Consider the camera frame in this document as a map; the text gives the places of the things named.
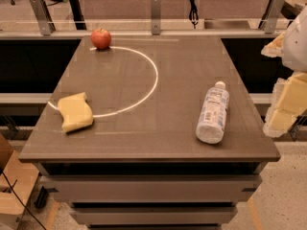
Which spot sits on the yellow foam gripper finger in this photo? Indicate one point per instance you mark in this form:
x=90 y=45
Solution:
x=289 y=100
x=273 y=49

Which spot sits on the clear plastic bottle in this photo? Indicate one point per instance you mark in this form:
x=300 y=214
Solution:
x=211 y=123

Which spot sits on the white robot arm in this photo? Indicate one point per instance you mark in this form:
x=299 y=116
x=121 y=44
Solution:
x=294 y=46

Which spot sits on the red apple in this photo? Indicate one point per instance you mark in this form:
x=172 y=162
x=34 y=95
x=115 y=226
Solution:
x=100 y=38

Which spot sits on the yellow sponge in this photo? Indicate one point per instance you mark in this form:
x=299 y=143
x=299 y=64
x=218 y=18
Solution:
x=75 y=111

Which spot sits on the grey drawer cabinet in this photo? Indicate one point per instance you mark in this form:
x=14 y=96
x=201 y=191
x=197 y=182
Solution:
x=152 y=196

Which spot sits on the wooden box at left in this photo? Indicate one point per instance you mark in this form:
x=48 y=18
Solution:
x=16 y=179

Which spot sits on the right metal bracket post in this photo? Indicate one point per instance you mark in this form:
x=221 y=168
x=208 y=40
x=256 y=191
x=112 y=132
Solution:
x=272 y=16

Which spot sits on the metal bracket post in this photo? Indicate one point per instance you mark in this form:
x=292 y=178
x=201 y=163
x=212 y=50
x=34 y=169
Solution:
x=156 y=16
x=42 y=16
x=272 y=16

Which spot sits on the middle metal bracket post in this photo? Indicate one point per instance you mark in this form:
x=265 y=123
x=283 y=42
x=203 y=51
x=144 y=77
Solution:
x=156 y=16

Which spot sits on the left metal bracket post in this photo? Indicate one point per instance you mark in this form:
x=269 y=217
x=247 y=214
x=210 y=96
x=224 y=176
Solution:
x=42 y=16

